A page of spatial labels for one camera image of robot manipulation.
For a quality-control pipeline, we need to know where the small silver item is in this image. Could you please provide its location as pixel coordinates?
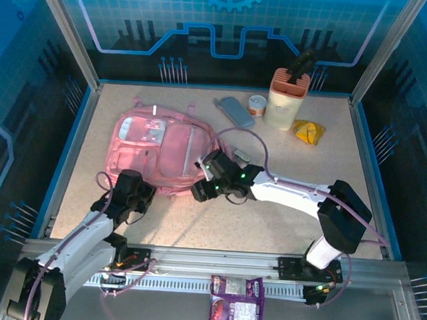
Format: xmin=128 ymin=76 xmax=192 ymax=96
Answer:
xmin=232 ymin=148 xmax=251 ymax=167

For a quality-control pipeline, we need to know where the grey pencil case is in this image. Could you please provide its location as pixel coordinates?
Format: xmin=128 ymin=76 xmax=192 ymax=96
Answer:
xmin=211 ymin=96 xmax=258 ymax=130

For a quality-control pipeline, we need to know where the pink backpack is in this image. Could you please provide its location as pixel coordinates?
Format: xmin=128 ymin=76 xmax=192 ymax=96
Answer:
xmin=104 ymin=94 xmax=232 ymax=201

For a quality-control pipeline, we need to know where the small tin can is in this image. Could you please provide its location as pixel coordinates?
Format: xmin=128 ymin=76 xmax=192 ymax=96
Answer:
xmin=247 ymin=94 xmax=269 ymax=119

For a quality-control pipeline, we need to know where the cream and pink knife block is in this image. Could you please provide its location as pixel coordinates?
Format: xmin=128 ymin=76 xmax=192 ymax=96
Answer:
xmin=263 ymin=66 xmax=312 ymax=133

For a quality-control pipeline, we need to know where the yellow snack packet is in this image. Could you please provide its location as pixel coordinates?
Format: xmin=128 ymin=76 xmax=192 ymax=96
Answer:
xmin=290 ymin=118 xmax=327 ymax=146

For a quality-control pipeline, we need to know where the black controller box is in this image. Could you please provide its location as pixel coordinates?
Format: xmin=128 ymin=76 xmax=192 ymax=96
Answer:
xmin=98 ymin=271 xmax=127 ymax=297
xmin=301 ymin=283 xmax=329 ymax=306

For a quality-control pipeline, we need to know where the purple snack packet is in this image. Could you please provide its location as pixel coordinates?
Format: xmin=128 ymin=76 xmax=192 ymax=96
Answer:
xmin=208 ymin=274 xmax=267 ymax=320

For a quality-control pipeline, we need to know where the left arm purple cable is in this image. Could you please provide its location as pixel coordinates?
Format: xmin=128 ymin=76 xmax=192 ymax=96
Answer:
xmin=24 ymin=167 xmax=162 ymax=320

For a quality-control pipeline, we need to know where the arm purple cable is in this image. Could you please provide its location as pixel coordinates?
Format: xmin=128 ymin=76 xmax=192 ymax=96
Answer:
xmin=24 ymin=167 xmax=162 ymax=320
xmin=195 ymin=125 xmax=397 ymax=315

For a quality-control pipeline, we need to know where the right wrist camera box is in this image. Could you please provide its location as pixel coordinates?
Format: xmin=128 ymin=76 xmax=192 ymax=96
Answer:
xmin=194 ymin=158 xmax=216 ymax=182

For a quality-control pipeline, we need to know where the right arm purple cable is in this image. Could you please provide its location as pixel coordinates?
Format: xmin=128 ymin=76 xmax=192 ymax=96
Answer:
xmin=195 ymin=125 xmax=397 ymax=315

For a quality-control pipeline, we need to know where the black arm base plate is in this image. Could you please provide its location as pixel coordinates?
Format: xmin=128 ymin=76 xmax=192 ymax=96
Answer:
xmin=276 ymin=256 xmax=345 ymax=285
xmin=94 ymin=245 xmax=151 ymax=273

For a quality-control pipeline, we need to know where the aluminium front rail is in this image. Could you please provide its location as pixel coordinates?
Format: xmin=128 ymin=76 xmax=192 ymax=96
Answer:
xmin=17 ymin=237 xmax=410 ymax=292

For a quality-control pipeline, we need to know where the white slotted cable duct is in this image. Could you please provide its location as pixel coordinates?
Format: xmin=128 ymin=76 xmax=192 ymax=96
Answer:
xmin=82 ymin=269 xmax=308 ymax=301

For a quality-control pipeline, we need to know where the black handled knife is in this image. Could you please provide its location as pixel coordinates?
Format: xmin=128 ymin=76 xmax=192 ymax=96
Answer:
xmin=287 ymin=47 xmax=320 ymax=86

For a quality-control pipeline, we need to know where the aluminium frame post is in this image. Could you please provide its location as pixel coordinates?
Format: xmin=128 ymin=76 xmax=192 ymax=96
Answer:
xmin=348 ymin=0 xmax=427 ymax=111
xmin=25 ymin=0 xmax=107 ymax=91

